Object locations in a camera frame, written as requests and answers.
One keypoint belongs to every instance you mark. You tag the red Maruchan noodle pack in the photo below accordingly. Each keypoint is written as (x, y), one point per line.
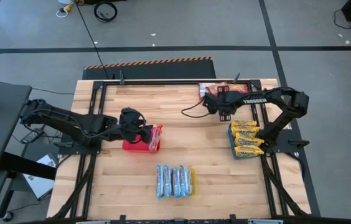
(239, 88)
(156, 138)
(213, 89)
(203, 90)

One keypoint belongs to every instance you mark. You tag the yellow Maruchan noodle pack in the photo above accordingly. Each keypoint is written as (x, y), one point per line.
(248, 140)
(245, 130)
(248, 151)
(244, 123)

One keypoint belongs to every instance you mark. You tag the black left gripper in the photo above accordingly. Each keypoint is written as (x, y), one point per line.
(132, 123)

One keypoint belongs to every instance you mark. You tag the yellow translucent plastic bin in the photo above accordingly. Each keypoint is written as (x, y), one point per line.
(193, 182)

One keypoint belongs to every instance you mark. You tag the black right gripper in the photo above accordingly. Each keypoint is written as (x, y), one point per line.
(220, 102)

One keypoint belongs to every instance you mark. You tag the black hazard striped floor mat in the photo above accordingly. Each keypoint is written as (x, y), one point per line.
(150, 71)

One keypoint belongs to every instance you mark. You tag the black aluminium rig frame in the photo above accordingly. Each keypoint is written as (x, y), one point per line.
(178, 82)

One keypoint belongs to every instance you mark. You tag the dark grey desk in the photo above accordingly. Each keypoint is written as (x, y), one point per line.
(1, 130)

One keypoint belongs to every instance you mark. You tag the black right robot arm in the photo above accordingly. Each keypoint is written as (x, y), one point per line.
(287, 99)

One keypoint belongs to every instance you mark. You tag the white and yellow power plug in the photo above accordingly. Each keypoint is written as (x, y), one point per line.
(71, 6)

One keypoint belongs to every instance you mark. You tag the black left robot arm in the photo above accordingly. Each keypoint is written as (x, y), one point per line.
(69, 123)

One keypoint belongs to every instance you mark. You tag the black power adapter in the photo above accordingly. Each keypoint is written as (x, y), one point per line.
(31, 136)

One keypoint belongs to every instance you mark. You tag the blue Maruchan noodle pack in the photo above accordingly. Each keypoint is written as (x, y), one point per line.
(176, 183)
(160, 182)
(184, 180)
(167, 180)

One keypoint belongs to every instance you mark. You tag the black table clamp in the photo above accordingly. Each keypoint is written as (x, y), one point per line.
(298, 143)
(122, 219)
(232, 218)
(236, 79)

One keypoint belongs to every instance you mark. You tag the silver laptop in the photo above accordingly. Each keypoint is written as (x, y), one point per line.
(38, 183)

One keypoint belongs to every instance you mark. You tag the red plastic bin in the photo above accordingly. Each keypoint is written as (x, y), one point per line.
(135, 146)

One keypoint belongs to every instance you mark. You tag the blue plastic bin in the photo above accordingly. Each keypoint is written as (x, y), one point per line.
(231, 143)

